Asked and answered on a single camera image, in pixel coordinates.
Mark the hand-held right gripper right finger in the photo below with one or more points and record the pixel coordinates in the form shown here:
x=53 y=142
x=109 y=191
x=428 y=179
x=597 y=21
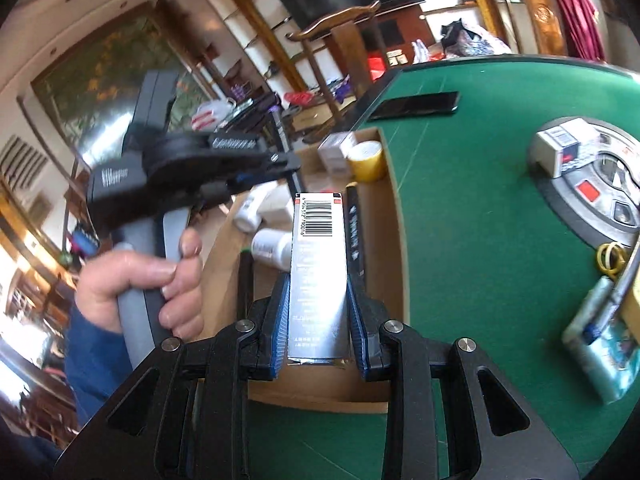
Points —
x=357 y=340

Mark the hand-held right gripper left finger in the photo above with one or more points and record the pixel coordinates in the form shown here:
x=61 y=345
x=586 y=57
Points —
x=282 y=330

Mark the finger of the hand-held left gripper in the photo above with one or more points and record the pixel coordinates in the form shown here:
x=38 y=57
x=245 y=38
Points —
x=260 y=165

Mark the silver barcode box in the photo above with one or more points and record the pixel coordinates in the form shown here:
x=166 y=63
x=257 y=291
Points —
x=317 y=280

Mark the cardboard tray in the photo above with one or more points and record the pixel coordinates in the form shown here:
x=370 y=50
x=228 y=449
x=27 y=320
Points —
x=385 y=260

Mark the yellow tape roll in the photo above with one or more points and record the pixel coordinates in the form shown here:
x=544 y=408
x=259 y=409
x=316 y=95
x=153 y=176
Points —
x=365 y=162

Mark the person's left forearm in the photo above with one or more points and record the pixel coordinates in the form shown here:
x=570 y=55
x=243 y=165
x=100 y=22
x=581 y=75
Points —
x=95 y=370

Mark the person's left hand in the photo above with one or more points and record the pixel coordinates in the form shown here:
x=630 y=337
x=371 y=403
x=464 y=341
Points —
x=120 y=275

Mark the white charger plug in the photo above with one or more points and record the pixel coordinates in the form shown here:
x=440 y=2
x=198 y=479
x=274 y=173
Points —
x=277 y=207

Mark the black glossy table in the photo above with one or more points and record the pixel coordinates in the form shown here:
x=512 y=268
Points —
x=250 y=110

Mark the brown cardboard box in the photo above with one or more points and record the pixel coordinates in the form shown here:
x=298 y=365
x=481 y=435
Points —
x=312 y=120

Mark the white red plastic bag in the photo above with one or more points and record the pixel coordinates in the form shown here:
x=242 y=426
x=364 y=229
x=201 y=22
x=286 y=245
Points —
x=210 y=115

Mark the black purple-tipped stick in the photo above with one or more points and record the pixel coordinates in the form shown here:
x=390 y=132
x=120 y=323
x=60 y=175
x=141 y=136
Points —
x=354 y=230

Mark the plain wooden chair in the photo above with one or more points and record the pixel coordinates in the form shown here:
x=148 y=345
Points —
x=350 y=60

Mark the black smartphone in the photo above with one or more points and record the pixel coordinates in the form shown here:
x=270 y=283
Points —
x=415 y=105

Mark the teal tissue pack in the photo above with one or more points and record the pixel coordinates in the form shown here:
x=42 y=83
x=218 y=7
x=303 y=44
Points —
x=595 y=360

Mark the pile of clothes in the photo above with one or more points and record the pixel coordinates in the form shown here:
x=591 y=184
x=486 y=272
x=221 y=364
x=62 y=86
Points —
x=470 y=40

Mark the yellow rubber band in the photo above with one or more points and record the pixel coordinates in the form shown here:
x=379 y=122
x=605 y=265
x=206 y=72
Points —
x=598 y=258

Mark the grey blue-tipped pen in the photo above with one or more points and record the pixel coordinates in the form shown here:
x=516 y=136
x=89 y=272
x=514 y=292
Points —
x=620 y=285

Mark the white box with barcode label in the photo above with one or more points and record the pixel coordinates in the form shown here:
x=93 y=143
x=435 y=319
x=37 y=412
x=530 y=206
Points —
x=555 y=152

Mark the round table control panel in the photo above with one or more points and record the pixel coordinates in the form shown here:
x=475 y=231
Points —
x=600 y=195

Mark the carved wooden chair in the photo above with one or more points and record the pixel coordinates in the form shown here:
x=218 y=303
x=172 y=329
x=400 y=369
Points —
x=542 y=15

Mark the red cloth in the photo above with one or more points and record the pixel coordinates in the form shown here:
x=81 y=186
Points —
x=577 y=20

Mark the floral wall painting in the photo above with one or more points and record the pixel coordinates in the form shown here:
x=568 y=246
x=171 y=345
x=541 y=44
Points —
x=90 y=85

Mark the wall air vent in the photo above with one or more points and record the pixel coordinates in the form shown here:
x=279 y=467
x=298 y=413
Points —
x=20 y=160

